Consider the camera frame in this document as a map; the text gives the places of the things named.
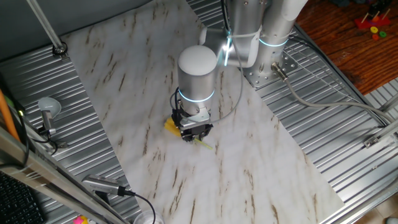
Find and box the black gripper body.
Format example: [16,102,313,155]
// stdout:
[180,123,212,139]

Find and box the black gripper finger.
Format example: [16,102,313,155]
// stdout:
[181,130,196,144]
[196,124,214,141]

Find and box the yellow sponge brush green handle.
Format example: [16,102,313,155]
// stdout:
[164,117,214,151]

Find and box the white marble pattern mat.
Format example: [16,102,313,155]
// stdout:
[61,0,345,224]

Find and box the clear plastic cup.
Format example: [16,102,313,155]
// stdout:
[132,210,165,224]

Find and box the orange stick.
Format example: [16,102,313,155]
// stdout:
[0,88,20,142]

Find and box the black keyboard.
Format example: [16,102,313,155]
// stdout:
[0,172,46,224]

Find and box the aluminium pole with foot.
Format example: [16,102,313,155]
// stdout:
[26,0,68,60]

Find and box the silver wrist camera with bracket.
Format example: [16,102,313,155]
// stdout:
[170,107,213,131]

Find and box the thin robot wrist cable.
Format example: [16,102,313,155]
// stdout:
[198,0,245,124]

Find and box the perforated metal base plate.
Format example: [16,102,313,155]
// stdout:
[244,52,299,90]

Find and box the black camera cable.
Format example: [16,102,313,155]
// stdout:
[117,185,157,218]

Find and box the silver depth camera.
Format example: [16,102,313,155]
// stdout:
[81,174,123,196]

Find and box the thick grey cable with connector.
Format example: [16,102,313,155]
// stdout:
[271,62,396,124]

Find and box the aluminium frame beam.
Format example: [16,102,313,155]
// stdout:
[0,126,130,224]

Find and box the black loose cable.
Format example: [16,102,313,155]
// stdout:
[0,108,32,170]

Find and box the aluminium corner bracket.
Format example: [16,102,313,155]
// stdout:
[363,134,382,149]

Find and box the aluminium frame rail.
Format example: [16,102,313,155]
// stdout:
[373,119,398,141]
[377,94,398,113]

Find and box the red ring stacking toy base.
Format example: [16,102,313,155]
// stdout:
[354,15,391,30]

